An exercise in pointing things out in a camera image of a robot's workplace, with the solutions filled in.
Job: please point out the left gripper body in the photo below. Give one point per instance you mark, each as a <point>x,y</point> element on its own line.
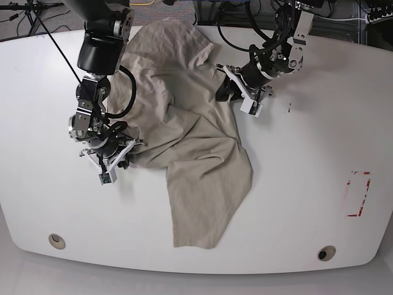
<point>251,79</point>

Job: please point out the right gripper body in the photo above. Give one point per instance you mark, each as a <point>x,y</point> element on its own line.
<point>106,155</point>

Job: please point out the beige T-shirt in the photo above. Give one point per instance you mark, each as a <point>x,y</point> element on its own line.
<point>186,130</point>

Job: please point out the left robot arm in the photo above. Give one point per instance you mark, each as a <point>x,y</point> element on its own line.
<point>282,53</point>

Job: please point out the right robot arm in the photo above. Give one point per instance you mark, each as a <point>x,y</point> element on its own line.
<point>107,26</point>

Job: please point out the white power strip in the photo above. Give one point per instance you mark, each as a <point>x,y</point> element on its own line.
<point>379,15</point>

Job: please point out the black tripod stand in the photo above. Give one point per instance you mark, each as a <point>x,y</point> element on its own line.
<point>25,10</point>

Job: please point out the red tape rectangle marking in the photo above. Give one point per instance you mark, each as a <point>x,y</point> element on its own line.
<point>356,193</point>

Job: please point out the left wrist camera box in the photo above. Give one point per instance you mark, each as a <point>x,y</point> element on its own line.
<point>251,107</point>

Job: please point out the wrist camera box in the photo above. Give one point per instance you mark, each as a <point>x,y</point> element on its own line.
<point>251,107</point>
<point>108,177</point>

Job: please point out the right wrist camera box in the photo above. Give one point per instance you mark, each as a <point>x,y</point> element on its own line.
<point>108,177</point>

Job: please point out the left table cable grommet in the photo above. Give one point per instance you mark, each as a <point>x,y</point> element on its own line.
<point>57,241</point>

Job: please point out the table cable grommet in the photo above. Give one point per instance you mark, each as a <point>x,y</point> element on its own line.
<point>326,253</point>
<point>57,241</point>

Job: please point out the right table cable grommet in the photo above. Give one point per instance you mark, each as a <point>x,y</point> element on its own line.
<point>326,253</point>

